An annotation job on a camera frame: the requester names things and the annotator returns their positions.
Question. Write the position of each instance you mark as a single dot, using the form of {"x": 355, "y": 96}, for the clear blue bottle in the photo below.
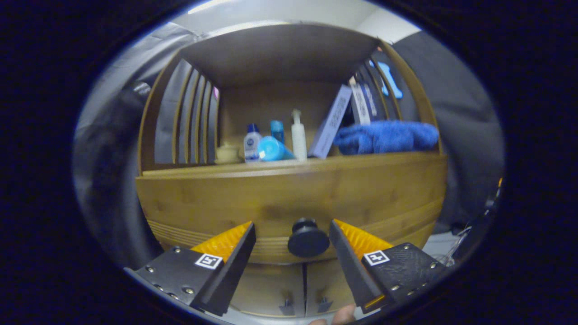
{"x": 277, "y": 130}

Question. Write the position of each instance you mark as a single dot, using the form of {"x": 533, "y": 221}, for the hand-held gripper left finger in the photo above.
{"x": 230, "y": 271}

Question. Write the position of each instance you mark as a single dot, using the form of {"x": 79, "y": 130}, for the dark blue book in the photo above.
{"x": 374, "y": 101}

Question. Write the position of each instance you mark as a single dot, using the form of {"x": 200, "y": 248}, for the white lotion bottle blue cap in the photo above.
{"x": 251, "y": 146}

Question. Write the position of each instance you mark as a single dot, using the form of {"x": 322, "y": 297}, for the wooden countertop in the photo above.
{"x": 316, "y": 164}

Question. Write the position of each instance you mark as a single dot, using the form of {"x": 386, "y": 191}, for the wooden drawer with black knob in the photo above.
{"x": 226, "y": 203}

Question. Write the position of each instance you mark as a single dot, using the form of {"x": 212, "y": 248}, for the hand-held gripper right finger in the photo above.
{"x": 352, "y": 266}

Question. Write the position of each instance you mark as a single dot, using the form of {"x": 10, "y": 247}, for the cream lidded teacup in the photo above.
{"x": 227, "y": 154}

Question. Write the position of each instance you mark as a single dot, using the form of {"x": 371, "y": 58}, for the wooden cabinet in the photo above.
{"x": 271, "y": 54}

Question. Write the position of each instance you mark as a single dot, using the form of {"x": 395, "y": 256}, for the white spine book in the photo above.
{"x": 361, "y": 106}

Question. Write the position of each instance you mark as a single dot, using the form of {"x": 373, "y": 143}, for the blue squeeze tube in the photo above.
{"x": 272, "y": 150}

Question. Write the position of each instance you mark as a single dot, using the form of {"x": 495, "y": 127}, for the lavender book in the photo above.
{"x": 329, "y": 124}

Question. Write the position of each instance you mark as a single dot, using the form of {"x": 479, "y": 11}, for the white pump bottle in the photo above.
{"x": 298, "y": 137}

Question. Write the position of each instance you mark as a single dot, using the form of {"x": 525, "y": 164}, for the blue towel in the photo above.
{"x": 388, "y": 135}

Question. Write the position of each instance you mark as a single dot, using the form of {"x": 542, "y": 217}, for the wooden cabinet door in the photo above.
{"x": 327, "y": 282}
{"x": 271, "y": 289}

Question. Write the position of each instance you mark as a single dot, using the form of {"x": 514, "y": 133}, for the black backdrop cloth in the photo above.
{"x": 456, "y": 126}

